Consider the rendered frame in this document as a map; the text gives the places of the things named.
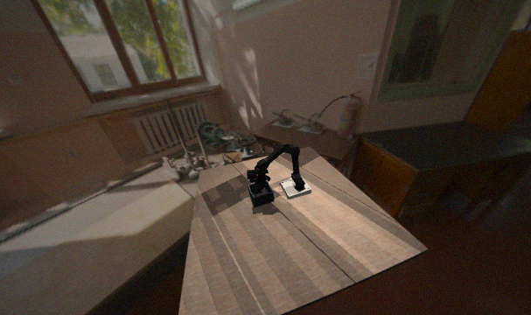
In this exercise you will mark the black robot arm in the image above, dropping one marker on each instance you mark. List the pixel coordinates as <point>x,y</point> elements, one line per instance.
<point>263,164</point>

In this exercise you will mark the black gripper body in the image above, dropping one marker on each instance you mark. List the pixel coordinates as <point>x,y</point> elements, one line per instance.
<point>260,182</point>

